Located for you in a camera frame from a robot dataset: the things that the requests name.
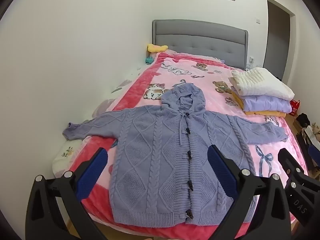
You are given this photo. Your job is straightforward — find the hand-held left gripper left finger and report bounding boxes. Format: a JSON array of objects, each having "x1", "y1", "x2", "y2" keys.
[{"x1": 25, "y1": 147, "x2": 108, "y2": 240}]

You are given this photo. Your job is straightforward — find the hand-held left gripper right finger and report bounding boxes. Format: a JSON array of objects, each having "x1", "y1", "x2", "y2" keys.
[{"x1": 208, "y1": 144, "x2": 292, "y2": 240}]

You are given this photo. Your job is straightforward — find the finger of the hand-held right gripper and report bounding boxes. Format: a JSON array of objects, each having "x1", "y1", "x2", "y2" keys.
[
  {"x1": 277, "y1": 148, "x2": 308, "y2": 180},
  {"x1": 308, "y1": 145, "x2": 320, "y2": 168}
]

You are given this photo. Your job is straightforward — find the purple knit hooded cardigan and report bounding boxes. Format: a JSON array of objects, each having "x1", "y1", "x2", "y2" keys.
[{"x1": 62, "y1": 79, "x2": 288, "y2": 227}]

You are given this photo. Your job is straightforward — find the white slatted box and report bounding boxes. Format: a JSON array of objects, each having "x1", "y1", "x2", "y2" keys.
[{"x1": 301, "y1": 125, "x2": 320, "y2": 150}]

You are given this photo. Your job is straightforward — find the black bag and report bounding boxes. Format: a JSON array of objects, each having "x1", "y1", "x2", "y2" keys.
[{"x1": 296, "y1": 113, "x2": 310, "y2": 128}]

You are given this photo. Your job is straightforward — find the red shopping bag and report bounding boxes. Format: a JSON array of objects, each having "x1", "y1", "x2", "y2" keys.
[{"x1": 290, "y1": 99, "x2": 301, "y2": 115}]

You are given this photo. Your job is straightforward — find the yellow folded garment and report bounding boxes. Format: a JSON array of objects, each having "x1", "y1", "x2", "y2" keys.
[{"x1": 231, "y1": 91, "x2": 287, "y2": 118}]

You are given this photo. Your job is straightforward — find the lilac folded garment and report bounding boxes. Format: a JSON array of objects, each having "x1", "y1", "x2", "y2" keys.
[{"x1": 231, "y1": 85, "x2": 292, "y2": 113}]

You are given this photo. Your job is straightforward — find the floral white bedsheet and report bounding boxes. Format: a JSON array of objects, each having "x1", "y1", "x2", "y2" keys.
[{"x1": 52, "y1": 65, "x2": 150, "y2": 180}]

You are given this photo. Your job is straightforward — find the white quilted folded garment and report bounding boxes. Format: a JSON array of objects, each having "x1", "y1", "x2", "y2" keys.
[{"x1": 231, "y1": 67, "x2": 295, "y2": 100}]

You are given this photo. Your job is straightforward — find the pink printed blanket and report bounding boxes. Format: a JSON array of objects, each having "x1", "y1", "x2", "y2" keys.
[{"x1": 69, "y1": 49, "x2": 309, "y2": 238}]

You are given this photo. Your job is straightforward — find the open doorway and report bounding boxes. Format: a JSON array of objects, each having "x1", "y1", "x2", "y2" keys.
[{"x1": 266, "y1": 0, "x2": 297, "y2": 82}]

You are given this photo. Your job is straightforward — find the grey upholstered headboard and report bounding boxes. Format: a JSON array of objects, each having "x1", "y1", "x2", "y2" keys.
[{"x1": 152, "y1": 19, "x2": 249, "y2": 70}]

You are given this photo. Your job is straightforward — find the yellow plush pillow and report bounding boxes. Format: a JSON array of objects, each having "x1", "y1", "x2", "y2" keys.
[{"x1": 147, "y1": 44, "x2": 168, "y2": 53}]

